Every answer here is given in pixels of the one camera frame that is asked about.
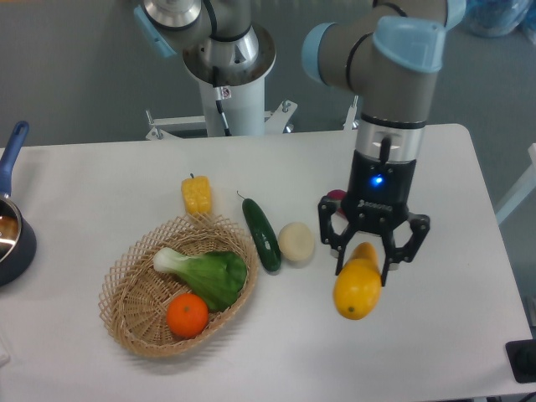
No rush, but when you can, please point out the woven wicker basket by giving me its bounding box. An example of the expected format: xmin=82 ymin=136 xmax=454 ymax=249
xmin=99 ymin=215 xmax=259 ymax=358

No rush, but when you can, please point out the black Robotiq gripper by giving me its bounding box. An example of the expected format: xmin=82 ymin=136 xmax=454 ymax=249
xmin=317 ymin=149 xmax=431 ymax=287

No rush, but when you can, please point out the white frame at right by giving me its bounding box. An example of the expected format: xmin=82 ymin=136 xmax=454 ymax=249
xmin=495 ymin=143 xmax=535 ymax=225

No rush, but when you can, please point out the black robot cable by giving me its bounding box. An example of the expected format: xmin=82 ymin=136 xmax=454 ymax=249
xmin=203 ymin=0 xmax=233 ymax=137

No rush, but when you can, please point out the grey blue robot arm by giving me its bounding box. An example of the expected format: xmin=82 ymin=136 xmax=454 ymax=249
xmin=134 ymin=1 xmax=466 ymax=273

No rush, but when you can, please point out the dark green cucumber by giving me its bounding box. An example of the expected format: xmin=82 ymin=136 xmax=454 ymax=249
xmin=236 ymin=192 xmax=281 ymax=275

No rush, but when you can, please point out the green bok choy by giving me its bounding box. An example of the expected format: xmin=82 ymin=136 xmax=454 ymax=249
xmin=152 ymin=247 xmax=248 ymax=312

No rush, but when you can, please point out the purple sweet potato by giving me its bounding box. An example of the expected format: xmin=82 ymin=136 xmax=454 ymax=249
xmin=327 ymin=189 xmax=347 ymax=218

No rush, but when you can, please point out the blue plastic bag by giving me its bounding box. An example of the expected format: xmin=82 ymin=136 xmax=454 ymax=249
xmin=463 ymin=1 xmax=535 ymax=44

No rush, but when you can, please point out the black device at edge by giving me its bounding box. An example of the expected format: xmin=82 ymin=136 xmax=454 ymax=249
xmin=505 ymin=339 xmax=535 ymax=384

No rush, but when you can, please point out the orange fruit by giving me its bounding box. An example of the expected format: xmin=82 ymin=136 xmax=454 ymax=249
xmin=166 ymin=293 xmax=209 ymax=338

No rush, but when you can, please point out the yellow bell pepper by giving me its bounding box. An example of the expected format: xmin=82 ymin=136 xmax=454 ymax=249
xmin=181 ymin=173 xmax=213 ymax=214

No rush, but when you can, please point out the white round onion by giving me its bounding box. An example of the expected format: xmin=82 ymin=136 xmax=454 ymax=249
xmin=278 ymin=222 xmax=315 ymax=263

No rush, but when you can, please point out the dark blue saucepan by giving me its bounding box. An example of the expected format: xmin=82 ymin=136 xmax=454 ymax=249
xmin=1 ymin=121 xmax=37 ymax=286

